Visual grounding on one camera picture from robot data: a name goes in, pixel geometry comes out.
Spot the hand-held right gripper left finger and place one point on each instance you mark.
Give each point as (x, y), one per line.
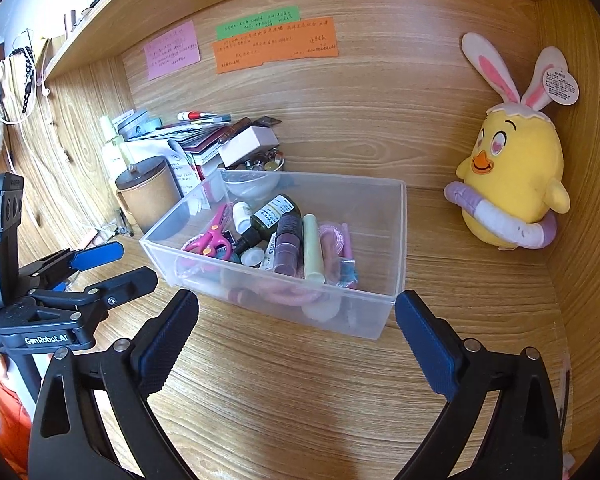
(165, 355)

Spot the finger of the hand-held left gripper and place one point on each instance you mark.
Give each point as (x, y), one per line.
(125, 285)
(100, 254)

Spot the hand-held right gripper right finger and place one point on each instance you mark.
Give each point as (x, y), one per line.
(430, 345)

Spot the pink scissors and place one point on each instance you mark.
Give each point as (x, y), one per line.
(211, 237)

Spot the clear plastic bin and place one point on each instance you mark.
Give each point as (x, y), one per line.
(375, 220)

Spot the small white tube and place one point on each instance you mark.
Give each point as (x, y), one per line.
(267, 260)

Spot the pale green tube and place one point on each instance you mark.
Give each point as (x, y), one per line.
(312, 250)

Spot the dark grey tube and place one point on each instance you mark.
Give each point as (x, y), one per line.
(286, 247)

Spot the black pen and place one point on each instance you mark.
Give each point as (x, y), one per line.
(124, 220)

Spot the brown ceramic mug with lid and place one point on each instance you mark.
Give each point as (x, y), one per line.
(147, 200)

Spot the grey round tin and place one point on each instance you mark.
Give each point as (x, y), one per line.
(137, 125)

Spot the pink mesh cloth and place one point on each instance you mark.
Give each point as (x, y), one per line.
(330, 237)

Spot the ceramic bowl with beads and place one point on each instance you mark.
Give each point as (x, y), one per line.
(250, 185)

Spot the dark green bottle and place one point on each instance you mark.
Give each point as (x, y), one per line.
(272, 217)

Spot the orange printed cloth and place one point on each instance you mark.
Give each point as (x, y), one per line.
(5, 410)

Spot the red white marker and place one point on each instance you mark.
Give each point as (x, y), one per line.
(200, 116)

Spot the white box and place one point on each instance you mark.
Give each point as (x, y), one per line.
(245, 145)

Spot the yellow chick plush toy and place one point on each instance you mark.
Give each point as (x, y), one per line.
(515, 170)

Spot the pink paper note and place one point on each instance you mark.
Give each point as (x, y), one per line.
(172, 50)

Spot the orange paper note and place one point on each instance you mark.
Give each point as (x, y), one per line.
(275, 50)

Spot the green paper note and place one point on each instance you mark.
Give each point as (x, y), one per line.
(257, 22)

